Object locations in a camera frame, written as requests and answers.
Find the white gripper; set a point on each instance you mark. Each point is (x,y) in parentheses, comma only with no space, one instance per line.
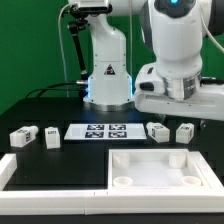
(188,97)

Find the white square table top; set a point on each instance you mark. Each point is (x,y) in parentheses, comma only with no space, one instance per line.
(157,168)

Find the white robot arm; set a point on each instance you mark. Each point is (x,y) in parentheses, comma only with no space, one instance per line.
(173,30)

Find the white tag sheet with markers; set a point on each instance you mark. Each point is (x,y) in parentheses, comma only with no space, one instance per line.
(121,131)

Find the white U-shaped obstacle fence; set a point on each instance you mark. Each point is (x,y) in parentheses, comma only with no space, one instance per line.
(122,199)

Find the camera on top mount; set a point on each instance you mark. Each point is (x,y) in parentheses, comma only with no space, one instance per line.
(91,6)

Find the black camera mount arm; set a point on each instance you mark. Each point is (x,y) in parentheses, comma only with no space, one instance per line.
(75,27)

